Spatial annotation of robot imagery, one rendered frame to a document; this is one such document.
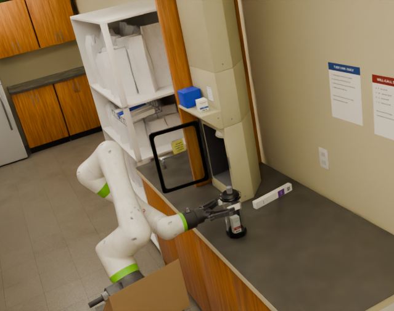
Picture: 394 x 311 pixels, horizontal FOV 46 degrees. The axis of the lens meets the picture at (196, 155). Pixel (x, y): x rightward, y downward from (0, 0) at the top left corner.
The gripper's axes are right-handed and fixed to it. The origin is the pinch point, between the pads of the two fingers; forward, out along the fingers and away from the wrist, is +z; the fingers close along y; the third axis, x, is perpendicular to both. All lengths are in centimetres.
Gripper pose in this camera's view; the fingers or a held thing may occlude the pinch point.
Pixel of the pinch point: (230, 203)
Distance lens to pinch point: 236.0
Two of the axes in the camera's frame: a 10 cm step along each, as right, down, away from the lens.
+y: -4.2, -2.8, 8.7
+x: 1.7, 9.1, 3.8
